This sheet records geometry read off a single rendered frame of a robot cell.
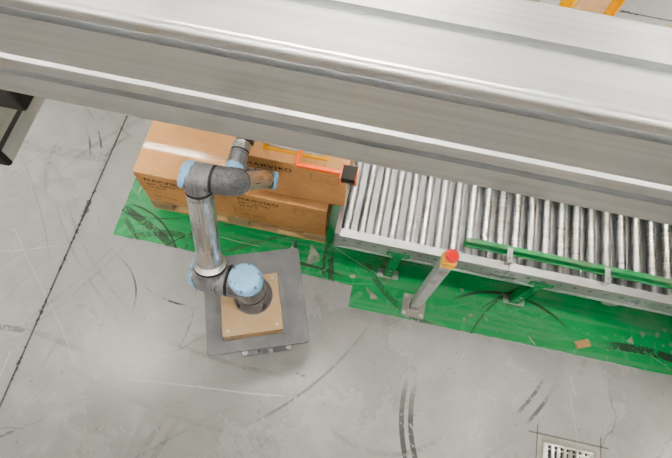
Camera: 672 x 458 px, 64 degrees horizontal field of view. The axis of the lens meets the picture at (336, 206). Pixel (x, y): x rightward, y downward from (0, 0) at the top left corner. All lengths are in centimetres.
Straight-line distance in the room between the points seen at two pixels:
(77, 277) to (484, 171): 361
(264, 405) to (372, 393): 66
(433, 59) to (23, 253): 388
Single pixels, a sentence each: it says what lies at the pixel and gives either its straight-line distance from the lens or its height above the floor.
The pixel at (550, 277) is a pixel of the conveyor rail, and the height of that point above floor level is 59.
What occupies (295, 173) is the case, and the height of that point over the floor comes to 95.
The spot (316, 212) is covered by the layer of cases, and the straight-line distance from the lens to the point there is 323.
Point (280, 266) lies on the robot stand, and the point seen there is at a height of 75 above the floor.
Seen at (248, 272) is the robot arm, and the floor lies 108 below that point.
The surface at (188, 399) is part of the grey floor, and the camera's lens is 355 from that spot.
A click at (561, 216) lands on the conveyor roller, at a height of 55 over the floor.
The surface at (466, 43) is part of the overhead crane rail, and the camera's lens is 35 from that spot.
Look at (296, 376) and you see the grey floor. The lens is 349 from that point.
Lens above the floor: 347
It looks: 66 degrees down
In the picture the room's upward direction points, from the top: 7 degrees clockwise
